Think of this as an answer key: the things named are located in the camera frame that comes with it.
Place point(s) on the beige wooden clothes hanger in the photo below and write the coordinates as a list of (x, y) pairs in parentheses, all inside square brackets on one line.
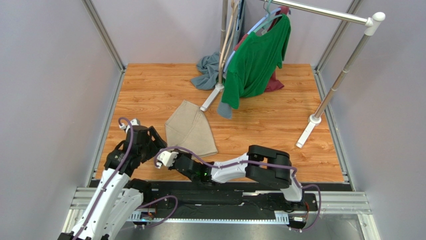
[(226, 28)]

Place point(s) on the silver white clothes rack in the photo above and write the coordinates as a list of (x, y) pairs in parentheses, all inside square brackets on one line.
[(371, 24)]

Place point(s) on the aluminium frame rail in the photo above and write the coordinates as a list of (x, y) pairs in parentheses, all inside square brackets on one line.
[(332, 202)]

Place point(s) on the teal clothes hanger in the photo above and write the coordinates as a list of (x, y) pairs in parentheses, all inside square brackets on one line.
[(267, 21)]

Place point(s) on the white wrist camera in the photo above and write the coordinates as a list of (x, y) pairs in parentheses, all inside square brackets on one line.
[(124, 122), (166, 159)]

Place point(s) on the green t-shirt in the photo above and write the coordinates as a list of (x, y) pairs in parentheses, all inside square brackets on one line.
[(254, 62)]

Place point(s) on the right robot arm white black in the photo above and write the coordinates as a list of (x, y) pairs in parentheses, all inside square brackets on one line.
[(266, 166)]

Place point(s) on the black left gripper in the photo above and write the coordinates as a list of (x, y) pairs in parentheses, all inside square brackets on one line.
[(156, 144)]

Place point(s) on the light blue clothes hanger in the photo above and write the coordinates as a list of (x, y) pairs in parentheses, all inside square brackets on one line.
[(236, 46)]

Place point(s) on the maroon garment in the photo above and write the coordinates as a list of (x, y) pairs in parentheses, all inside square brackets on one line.
[(273, 83)]

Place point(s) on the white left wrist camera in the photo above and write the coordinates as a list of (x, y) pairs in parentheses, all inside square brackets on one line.
[(124, 122)]

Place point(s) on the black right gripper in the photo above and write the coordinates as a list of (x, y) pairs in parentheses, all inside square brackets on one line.
[(178, 159)]

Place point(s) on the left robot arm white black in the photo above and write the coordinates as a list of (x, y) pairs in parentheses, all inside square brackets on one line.
[(117, 195)]

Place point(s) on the blue-grey garment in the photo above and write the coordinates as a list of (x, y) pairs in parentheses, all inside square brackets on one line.
[(209, 64)]

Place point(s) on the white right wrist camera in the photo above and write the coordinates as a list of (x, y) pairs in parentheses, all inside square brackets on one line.
[(166, 159)]

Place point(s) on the beige linen napkin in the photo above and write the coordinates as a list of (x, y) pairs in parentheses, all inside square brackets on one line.
[(189, 128)]

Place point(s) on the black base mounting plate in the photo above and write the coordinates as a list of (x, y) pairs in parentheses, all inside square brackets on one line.
[(228, 201)]

